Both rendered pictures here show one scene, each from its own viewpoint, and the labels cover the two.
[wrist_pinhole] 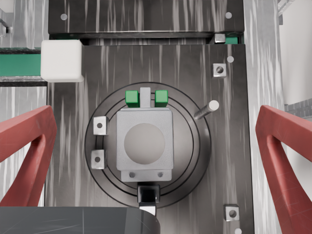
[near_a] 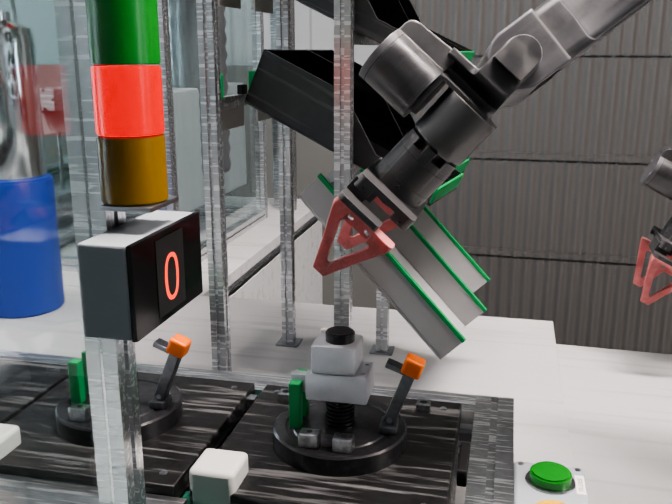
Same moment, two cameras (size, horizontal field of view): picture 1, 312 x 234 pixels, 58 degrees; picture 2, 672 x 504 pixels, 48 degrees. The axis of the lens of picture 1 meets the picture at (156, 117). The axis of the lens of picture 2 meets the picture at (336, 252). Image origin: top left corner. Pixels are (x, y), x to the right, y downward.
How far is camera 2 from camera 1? 0.74 m
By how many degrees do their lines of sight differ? 73
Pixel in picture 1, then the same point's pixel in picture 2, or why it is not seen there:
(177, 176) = (378, 414)
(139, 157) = (348, 332)
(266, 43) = (271, 381)
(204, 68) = (277, 404)
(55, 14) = (154, 478)
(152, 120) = (324, 336)
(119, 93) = (279, 432)
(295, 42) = not seen: hidden behind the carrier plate
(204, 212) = (421, 421)
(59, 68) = (230, 461)
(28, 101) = not seen: outside the picture
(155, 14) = (204, 421)
